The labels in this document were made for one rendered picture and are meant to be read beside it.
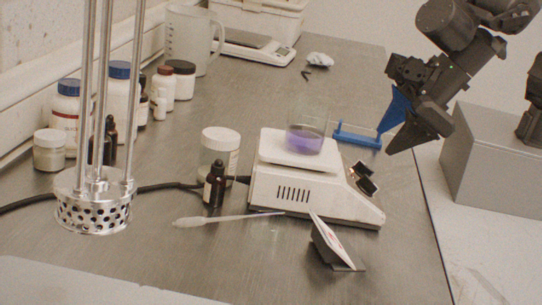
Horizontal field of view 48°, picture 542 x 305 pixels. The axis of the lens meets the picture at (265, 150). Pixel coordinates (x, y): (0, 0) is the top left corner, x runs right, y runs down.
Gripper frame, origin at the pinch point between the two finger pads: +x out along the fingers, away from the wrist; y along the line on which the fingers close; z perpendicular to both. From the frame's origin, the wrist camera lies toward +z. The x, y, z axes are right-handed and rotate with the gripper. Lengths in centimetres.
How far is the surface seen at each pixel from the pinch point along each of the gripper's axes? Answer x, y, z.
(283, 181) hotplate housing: 14.9, 9.2, 9.9
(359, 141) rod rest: 11.0, -26.8, -6.2
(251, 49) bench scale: 21, -80, 17
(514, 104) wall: -15, -133, -76
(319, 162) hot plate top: 9.9, 7.8, 7.5
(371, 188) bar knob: 8.5, 6.4, -1.3
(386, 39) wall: -2, -138, -24
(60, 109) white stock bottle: 30, 2, 41
